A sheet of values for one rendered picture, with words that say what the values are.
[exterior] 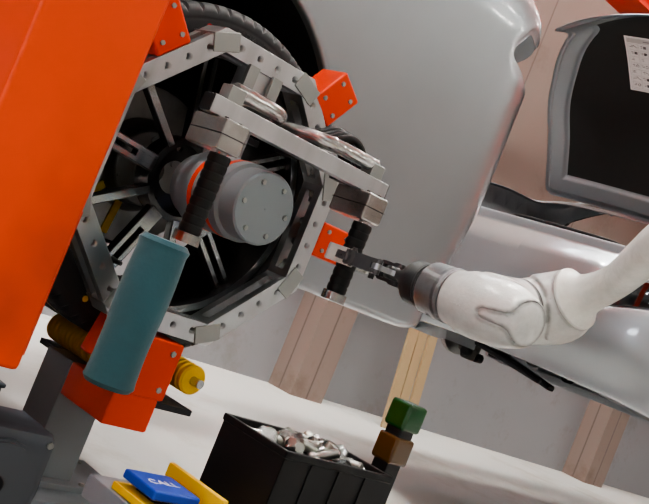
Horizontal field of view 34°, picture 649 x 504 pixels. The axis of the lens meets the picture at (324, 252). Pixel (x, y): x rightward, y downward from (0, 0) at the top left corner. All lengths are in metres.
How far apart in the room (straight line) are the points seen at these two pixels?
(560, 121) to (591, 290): 3.97
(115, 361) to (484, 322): 0.59
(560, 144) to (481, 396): 3.62
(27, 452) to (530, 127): 7.16
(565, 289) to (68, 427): 0.96
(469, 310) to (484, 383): 7.21
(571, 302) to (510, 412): 7.51
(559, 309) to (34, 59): 0.87
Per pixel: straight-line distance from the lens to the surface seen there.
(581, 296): 1.68
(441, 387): 8.44
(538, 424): 9.52
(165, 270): 1.72
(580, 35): 5.30
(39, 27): 1.32
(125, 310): 1.73
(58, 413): 2.05
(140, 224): 1.96
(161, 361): 1.92
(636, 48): 5.17
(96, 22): 1.35
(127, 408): 1.92
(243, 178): 1.77
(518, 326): 1.57
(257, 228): 1.79
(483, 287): 1.59
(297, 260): 2.05
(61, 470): 2.10
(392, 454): 1.51
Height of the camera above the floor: 0.77
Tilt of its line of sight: 2 degrees up
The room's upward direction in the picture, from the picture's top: 22 degrees clockwise
